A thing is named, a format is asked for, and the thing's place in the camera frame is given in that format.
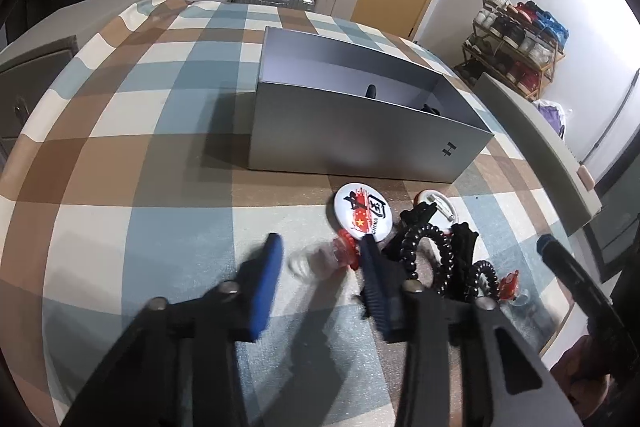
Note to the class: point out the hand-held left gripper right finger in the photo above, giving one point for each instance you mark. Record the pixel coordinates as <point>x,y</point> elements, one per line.
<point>374,274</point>

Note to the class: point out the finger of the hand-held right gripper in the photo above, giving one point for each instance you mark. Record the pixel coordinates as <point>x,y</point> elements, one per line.
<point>570,272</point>

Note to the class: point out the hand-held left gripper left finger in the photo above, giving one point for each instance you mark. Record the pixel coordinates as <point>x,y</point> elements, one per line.
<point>267,277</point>

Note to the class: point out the round badge with red print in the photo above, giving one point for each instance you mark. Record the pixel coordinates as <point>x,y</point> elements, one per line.
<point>357,207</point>

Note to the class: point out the white round badge orange rim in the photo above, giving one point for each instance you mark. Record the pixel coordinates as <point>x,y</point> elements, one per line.
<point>437,202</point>

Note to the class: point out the grey cardboard box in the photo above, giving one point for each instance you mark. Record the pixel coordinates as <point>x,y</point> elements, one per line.
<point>350,137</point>

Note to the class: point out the person's right hand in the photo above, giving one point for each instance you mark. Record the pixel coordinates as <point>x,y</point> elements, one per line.
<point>582,377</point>

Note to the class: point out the red transparent hair ornament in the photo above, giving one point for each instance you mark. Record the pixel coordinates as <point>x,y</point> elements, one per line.
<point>511,287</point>
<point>347,249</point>

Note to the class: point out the black hair claw clip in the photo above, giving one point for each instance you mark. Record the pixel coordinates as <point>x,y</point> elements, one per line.
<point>417,214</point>
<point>371,91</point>

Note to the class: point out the black long hair clip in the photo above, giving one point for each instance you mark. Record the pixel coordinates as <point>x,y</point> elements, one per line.
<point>464,252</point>

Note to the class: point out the grey bed footboard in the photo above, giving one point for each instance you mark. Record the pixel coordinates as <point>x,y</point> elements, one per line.
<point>540,147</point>

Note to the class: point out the purple bag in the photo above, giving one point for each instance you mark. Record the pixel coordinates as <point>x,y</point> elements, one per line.
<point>550,114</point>

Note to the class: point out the checked blanket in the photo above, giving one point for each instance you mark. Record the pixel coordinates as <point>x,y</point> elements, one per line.
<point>150,157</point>

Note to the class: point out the wooden shoe rack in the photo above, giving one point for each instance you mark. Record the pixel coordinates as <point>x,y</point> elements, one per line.
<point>552,62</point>

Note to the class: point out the rows of shoes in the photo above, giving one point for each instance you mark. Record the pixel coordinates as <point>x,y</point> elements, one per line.
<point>515,32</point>

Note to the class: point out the grey nightstand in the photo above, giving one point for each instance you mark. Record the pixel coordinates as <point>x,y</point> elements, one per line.
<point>35,87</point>

